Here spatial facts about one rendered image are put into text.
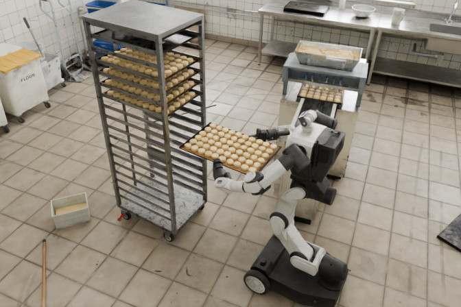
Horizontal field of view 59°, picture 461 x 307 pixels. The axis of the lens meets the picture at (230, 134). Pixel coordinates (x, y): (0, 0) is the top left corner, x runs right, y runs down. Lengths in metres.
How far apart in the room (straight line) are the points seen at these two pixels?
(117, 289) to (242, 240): 1.06
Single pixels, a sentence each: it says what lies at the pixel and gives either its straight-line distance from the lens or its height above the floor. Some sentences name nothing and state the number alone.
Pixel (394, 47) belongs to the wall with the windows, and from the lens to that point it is 6.84.
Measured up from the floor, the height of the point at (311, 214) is 0.16.
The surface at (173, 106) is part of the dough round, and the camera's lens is 2.86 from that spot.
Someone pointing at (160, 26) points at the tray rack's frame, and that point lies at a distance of 2.62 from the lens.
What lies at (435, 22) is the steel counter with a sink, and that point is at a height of 0.88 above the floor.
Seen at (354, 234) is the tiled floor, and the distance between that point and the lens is 3.78.
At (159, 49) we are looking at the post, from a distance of 2.51.
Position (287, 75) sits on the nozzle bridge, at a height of 1.09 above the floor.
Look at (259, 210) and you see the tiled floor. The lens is 3.82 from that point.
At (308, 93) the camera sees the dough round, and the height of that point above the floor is 0.91.
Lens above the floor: 2.65
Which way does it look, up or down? 34 degrees down
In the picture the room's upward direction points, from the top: 1 degrees clockwise
